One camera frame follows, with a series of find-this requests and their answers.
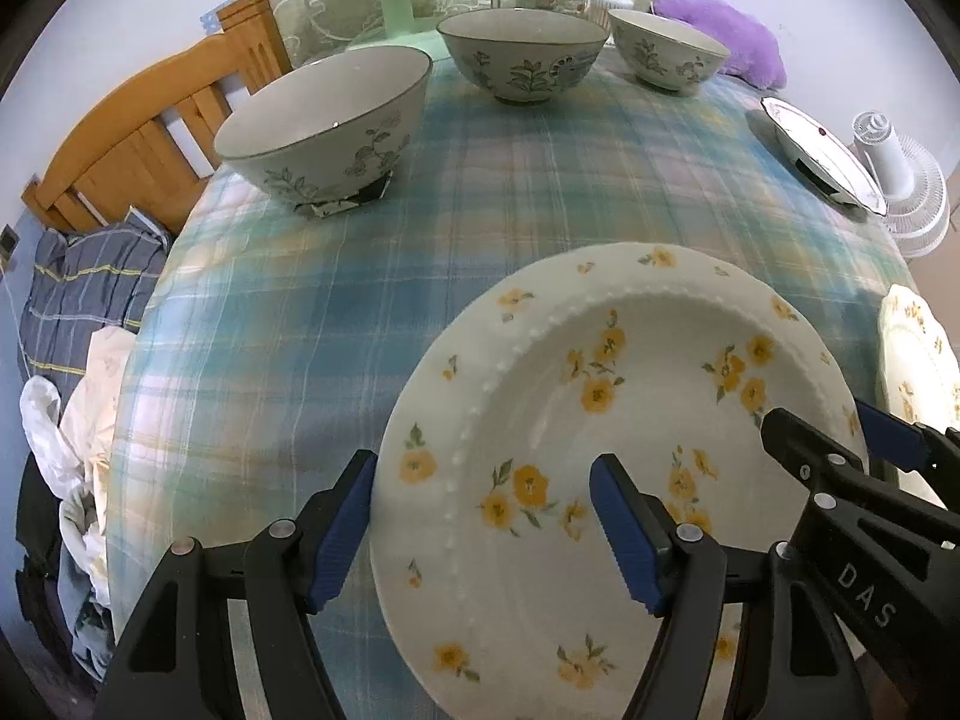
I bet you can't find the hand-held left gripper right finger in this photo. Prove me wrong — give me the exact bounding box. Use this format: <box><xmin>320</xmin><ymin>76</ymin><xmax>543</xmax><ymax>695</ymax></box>
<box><xmin>589</xmin><ymin>454</ymin><xmax>856</xmax><ymax>720</ymax></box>

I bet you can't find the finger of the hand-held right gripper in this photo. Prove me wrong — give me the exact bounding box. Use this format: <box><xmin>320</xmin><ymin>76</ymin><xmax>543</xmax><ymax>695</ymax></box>
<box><xmin>856</xmin><ymin>399</ymin><xmax>960</xmax><ymax>493</ymax></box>
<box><xmin>759</xmin><ymin>406</ymin><xmax>875</xmax><ymax>500</ymax></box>

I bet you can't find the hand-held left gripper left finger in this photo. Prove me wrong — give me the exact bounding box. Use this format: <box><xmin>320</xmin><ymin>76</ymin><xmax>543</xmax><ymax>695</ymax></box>
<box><xmin>94</xmin><ymin>450</ymin><xmax>380</xmax><ymax>720</ymax></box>

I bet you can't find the scalloped yellow flower plate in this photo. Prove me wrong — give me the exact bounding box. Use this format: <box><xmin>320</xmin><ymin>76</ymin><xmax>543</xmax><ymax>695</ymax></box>
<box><xmin>877</xmin><ymin>283</ymin><xmax>960</xmax><ymax>496</ymax></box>

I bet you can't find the round yellow flower plate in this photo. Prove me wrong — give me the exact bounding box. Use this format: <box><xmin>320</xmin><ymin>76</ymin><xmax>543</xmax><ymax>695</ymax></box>
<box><xmin>370</xmin><ymin>242</ymin><xmax>871</xmax><ymax>720</ymax></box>

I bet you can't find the white red-rimmed plate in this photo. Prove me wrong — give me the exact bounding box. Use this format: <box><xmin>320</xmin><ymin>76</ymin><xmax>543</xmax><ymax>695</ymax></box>
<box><xmin>760</xmin><ymin>95</ymin><xmax>888</xmax><ymax>217</ymax></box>

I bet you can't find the small floral bowl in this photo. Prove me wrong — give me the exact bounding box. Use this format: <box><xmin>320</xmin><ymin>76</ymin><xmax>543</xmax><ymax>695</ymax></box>
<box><xmin>608</xmin><ymin>9</ymin><xmax>732</xmax><ymax>96</ymax></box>

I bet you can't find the large grey floral bowl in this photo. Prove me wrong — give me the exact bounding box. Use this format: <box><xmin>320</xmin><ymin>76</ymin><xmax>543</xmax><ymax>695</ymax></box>
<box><xmin>215</xmin><ymin>45</ymin><xmax>434</xmax><ymax>222</ymax></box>

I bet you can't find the plaid tablecloth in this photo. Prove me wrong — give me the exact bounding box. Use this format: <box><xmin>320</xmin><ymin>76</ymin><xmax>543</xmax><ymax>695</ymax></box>
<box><xmin>101</xmin><ymin>37</ymin><xmax>938</xmax><ymax>720</ymax></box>

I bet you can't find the white clip fan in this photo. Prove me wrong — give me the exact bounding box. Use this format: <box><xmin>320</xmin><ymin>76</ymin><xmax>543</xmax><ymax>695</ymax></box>
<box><xmin>851</xmin><ymin>111</ymin><xmax>952</xmax><ymax>260</ymax></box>

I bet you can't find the cream cloth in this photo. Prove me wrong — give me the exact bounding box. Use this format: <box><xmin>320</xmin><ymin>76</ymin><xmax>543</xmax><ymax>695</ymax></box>
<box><xmin>60</xmin><ymin>324</ymin><xmax>140</xmax><ymax>541</ymax></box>

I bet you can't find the dark cloth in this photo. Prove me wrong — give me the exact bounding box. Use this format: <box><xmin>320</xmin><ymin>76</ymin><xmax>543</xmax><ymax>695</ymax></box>
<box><xmin>13</xmin><ymin>456</ymin><xmax>65</xmax><ymax>665</ymax></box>

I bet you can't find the white plastic bag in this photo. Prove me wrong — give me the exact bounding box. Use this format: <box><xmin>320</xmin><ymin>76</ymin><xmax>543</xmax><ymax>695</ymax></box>
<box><xmin>19</xmin><ymin>377</ymin><xmax>85</xmax><ymax>487</ymax></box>

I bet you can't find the blue striped bedding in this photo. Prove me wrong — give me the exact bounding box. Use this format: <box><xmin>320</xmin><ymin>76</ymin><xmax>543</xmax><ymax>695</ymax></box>
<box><xmin>19</xmin><ymin>208</ymin><xmax>170</xmax><ymax>392</ymax></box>

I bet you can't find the purple plush toy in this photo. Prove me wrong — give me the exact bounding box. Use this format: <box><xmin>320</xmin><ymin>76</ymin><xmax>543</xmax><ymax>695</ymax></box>
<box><xmin>651</xmin><ymin>0</ymin><xmax>788</xmax><ymax>89</ymax></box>

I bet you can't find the medium floral bowl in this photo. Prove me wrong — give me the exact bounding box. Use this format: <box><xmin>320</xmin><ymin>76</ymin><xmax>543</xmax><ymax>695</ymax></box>
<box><xmin>436</xmin><ymin>9</ymin><xmax>610</xmax><ymax>107</ymax></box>

